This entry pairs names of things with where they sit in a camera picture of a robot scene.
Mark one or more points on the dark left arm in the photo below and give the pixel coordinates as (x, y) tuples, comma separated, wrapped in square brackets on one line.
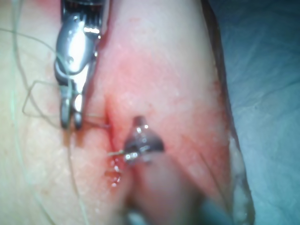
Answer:
[(159, 192)]

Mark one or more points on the tissue pad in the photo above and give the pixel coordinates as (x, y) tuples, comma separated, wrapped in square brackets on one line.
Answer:
[(164, 70)]

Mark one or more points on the right arm needle driver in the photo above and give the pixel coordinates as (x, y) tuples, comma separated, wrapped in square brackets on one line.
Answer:
[(75, 47)]

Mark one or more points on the left arm needle driver jaw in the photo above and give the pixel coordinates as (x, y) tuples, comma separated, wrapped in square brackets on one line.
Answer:
[(140, 123)]

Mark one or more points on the right arm needle driver jaw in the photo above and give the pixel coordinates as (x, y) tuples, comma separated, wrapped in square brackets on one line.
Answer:
[(65, 112), (78, 110)]

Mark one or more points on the drape cloth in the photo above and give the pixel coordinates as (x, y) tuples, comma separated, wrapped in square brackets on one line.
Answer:
[(269, 105)]

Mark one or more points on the left arm needle driver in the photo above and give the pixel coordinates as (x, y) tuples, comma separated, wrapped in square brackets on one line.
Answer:
[(145, 145)]

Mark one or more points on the blue thread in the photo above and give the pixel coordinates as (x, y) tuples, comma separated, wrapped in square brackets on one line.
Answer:
[(44, 82)]

